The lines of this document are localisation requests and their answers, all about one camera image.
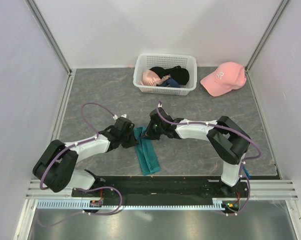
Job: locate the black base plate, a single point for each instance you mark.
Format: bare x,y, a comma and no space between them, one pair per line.
203,186

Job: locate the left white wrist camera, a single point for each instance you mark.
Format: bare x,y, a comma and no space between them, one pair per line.
123,116

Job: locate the pink baseball cap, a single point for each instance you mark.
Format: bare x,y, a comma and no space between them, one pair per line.
227,77

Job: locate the navy blue garment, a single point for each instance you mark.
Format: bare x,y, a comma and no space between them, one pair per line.
169,83

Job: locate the black garment in basket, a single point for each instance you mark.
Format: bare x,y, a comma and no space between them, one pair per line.
179,74

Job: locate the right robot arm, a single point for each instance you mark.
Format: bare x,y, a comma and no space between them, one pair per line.
229,141

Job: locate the peach satin garment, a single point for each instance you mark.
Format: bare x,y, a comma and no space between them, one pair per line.
150,78

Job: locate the teal satin napkin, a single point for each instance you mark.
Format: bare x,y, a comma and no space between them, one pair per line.
146,154

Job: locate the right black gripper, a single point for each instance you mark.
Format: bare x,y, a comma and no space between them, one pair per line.
148,134

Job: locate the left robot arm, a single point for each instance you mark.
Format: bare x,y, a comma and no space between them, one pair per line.
56,167

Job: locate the light blue cable duct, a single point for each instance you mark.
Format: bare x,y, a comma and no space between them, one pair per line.
77,204

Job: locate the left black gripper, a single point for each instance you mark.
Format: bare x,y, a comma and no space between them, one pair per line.
133,142

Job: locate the white plastic basket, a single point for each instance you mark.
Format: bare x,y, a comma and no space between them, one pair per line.
146,61

